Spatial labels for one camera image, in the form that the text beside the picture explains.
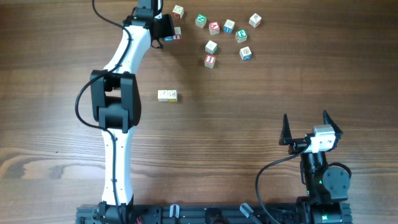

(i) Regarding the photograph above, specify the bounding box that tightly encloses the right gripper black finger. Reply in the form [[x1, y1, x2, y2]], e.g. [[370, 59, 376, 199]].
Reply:
[[280, 114, 292, 140], [323, 110, 343, 137]]

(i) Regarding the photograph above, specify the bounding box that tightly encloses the blue side paired block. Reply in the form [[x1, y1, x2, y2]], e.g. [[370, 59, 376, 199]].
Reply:
[[164, 36, 173, 42]]

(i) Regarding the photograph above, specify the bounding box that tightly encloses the plain cream wooden block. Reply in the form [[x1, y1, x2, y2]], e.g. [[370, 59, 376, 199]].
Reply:
[[157, 90, 168, 102]]

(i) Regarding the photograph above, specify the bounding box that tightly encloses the yellow letter wooden block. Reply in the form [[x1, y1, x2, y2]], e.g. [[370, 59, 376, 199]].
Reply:
[[167, 90, 178, 102]]

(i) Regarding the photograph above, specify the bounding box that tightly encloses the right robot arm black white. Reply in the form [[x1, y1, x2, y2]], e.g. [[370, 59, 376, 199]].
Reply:
[[279, 111, 353, 224]]

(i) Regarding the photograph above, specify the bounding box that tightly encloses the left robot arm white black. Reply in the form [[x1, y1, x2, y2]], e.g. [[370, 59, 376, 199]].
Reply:
[[89, 13, 175, 223]]

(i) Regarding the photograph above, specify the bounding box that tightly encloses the red side paired block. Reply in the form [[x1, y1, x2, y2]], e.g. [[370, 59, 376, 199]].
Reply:
[[173, 27, 182, 40]]

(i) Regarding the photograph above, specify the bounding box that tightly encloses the red trimmed far block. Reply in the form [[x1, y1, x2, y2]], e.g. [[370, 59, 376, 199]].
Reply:
[[172, 5, 184, 19]]

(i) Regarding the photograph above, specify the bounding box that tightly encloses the green letter Z block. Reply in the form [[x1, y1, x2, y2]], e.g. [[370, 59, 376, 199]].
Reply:
[[195, 14, 207, 28]]

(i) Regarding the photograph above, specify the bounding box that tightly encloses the green side plain block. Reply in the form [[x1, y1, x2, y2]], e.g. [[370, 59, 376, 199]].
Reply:
[[205, 40, 218, 55]]

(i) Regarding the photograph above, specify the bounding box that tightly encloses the red letter I block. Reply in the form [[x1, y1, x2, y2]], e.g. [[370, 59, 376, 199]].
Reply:
[[204, 55, 216, 68]]

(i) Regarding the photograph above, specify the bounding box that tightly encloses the blue side wooden block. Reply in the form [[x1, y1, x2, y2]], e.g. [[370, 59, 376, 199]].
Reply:
[[223, 19, 235, 34]]

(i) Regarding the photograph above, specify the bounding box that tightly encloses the green letter J block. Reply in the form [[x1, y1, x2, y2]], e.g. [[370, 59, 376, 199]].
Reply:
[[235, 29, 248, 43]]

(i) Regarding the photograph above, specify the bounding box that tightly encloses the blue picture wooden block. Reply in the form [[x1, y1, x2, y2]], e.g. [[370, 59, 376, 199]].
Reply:
[[239, 47, 252, 60]]

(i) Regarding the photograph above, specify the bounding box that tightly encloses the red picture wooden block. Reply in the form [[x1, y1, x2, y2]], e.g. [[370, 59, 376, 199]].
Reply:
[[249, 13, 262, 28]]

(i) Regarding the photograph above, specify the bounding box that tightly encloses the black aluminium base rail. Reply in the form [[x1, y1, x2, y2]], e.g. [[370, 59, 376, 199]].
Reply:
[[75, 202, 353, 224]]

